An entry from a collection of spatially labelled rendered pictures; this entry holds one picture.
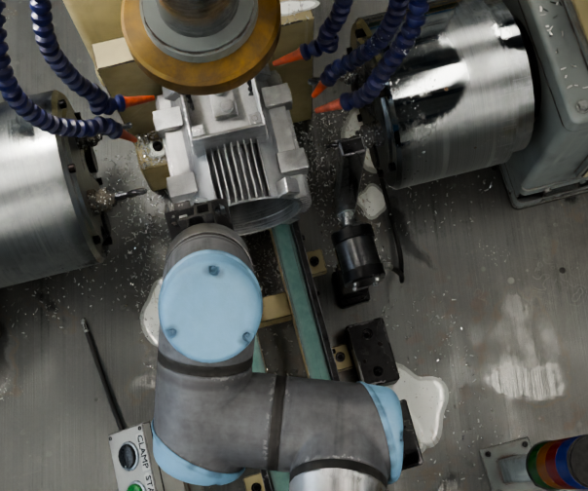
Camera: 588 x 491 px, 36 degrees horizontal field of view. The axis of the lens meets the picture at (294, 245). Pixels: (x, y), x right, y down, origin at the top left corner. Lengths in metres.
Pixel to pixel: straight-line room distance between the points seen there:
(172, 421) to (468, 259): 0.78
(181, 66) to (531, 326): 0.76
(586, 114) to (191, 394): 0.66
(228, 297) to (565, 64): 0.63
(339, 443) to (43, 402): 0.77
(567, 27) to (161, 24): 0.55
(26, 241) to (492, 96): 0.64
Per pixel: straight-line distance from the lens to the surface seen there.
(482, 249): 1.52
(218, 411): 0.84
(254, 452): 0.85
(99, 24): 1.39
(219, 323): 0.80
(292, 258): 1.36
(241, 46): 1.02
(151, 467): 1.17
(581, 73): 1.25
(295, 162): 1.24
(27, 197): 1.20
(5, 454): 1.51
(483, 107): 1.23
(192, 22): 0.98
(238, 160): 1.23
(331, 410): 0.84
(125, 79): 1.29
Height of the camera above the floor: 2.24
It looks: 75 degrees down
